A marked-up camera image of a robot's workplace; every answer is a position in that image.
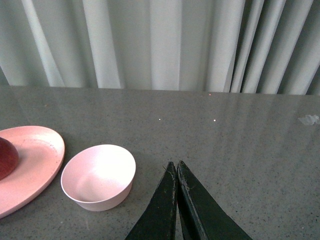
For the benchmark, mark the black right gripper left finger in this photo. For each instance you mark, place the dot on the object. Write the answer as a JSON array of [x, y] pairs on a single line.
[[158, 221]]

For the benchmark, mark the red apple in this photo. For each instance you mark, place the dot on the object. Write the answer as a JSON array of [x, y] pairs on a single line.
[[9, 158]]

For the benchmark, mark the pale pink bowl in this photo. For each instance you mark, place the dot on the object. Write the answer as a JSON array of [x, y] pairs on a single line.
[[100, 177]]

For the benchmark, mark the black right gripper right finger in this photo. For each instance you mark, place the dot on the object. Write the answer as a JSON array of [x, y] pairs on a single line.
[[200, 215]]

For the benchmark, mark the white curtain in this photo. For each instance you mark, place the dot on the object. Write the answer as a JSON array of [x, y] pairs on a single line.
[[234, 46]]

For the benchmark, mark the pink plate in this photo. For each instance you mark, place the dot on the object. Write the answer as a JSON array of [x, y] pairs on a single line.
[[41, 153]]

